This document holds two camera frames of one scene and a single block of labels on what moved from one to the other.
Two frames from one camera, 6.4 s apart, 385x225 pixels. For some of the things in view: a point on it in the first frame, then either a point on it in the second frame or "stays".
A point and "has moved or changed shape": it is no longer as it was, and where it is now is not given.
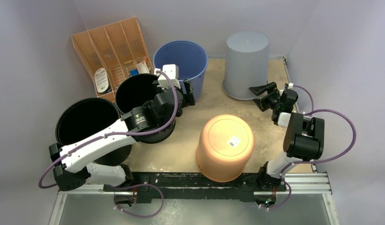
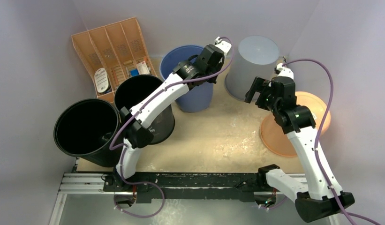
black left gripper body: x=163 y=89 to x=215 y=71
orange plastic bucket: x=225 y=145 to x=273 y=133
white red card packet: x=142 y=68 stays
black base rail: x=169 y=187 stays
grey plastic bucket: x=246 y=64 has moved or changed shape
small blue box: x=134 y=72 stays
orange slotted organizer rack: x=114 y=52 stays
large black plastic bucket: x=84 y=116 stays
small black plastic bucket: x=132 y=93 stays
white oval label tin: x=102 y=81 stays
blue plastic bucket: x=192 y=61 has moved or changed shape
